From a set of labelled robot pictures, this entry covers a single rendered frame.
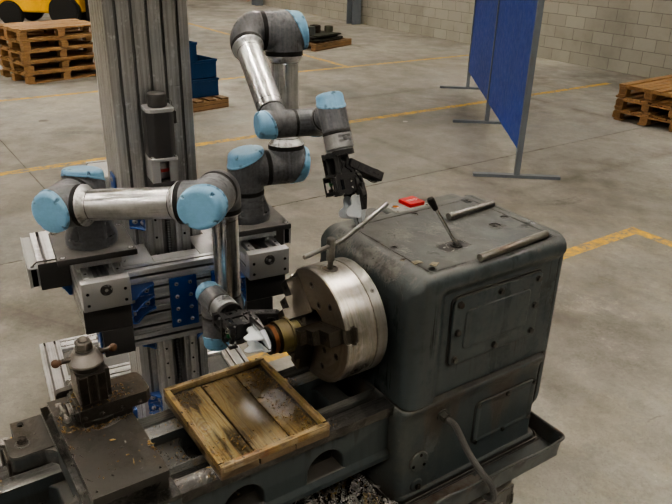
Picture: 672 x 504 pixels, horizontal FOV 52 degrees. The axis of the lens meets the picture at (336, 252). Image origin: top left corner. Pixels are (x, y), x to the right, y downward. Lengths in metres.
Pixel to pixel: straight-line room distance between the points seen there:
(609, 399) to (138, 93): 2.59
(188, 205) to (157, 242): 0.52
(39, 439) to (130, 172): 0.90
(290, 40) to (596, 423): 2.25
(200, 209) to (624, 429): 2.36
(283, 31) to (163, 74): 0.39
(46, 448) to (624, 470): 2.34
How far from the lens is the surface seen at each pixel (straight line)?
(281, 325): 1.77
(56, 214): 1.98
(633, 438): 3.49
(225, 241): 1.99
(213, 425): 1.83
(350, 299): 1.73
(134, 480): 1.59
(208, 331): 2.00
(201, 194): 1.78
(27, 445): 1.84
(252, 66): 2.03
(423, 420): 1.98
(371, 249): 1.88
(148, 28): 2.24
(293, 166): 2.25
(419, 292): 1.72
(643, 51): 12.78
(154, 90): 2.26
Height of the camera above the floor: 2.02
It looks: 25 degrees down
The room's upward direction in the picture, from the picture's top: 2 degrees clockwise
